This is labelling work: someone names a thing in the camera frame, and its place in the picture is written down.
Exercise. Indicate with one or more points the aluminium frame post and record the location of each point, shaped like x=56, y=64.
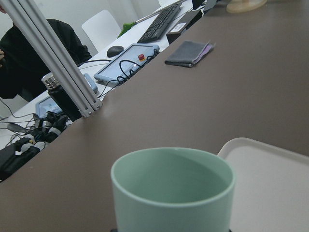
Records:
x=32, y=23

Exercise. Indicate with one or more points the black keyboard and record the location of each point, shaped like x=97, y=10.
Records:
x=161, y=22

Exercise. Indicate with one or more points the grey folded cloth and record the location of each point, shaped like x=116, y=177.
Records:
x=185, y=54

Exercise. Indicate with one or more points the blue teach pendant tablet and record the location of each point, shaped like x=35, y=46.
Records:
x=46, y=105

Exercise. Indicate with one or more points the green plastic cup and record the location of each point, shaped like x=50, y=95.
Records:
x=172, y=189

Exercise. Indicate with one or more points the black computer mouse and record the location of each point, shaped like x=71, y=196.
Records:
x=114, y=51

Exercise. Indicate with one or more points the cream rabbit print tray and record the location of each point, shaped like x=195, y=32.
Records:
x=272, y=187

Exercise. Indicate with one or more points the person in black clothes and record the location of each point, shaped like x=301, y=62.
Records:
x=23, y=68

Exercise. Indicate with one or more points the purple folded cloth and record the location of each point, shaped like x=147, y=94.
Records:
x=208, y=48

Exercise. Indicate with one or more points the white office chair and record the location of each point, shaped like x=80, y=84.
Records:
x=101, y=29

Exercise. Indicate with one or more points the black water bottle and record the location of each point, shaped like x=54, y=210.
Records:
x=62, y=99

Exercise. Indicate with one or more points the black power adapter box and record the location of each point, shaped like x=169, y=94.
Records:
x=183, y=25

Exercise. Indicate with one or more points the wooden mug tree stand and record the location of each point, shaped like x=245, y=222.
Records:
x=241, y=6

